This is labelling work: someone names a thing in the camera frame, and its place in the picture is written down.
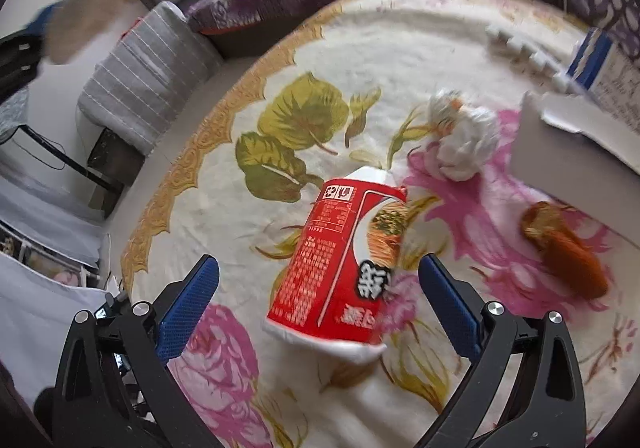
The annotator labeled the orange carrot-shaped scrap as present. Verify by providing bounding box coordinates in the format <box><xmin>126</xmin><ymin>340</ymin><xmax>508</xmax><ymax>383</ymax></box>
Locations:
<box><xmin>520</xmin><ymin>201</ymin><xmax>608</xmax><ymax>300</ymax></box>

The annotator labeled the red instant noodle cup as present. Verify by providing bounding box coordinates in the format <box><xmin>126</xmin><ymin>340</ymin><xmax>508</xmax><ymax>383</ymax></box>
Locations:
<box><xmin>264</xmin><ymin>166</ymin><xmax>408</xmax><ymax>364</ymax></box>

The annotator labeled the white cardboard box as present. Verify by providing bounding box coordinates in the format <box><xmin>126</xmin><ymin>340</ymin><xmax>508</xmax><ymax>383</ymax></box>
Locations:
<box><xmin>510</xmin><ymin>92</ymin><xmax>639</xmax><ymax>244</ymax></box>

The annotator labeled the grey checked cushion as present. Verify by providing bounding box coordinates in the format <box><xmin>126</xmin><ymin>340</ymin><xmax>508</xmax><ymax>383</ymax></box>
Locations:
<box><xmin>78</xmin><ymin>2</ymin><xmax>222</xmax><ymax>156</ymax></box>

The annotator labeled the crumpled white tissue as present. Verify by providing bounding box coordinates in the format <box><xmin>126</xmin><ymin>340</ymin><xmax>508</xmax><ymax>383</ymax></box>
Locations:
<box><xmin>428</xmin><ymin>90</ymin><xmax>500</xmax><ymax>182</ymax></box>

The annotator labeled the blue-edged white printed box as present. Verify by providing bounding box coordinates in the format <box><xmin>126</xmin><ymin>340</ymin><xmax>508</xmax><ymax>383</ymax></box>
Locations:
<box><xmin>567</xmin><ymin>28</ymin><xmax>639</xmax><ymax>132</ymax></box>

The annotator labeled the floral bed blanket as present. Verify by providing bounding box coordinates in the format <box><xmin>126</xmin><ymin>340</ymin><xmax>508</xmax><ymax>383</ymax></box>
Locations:
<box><xmin>122</xmin><ymin>0</ymin><xmax>639</xmax><ymax>447</ymax></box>

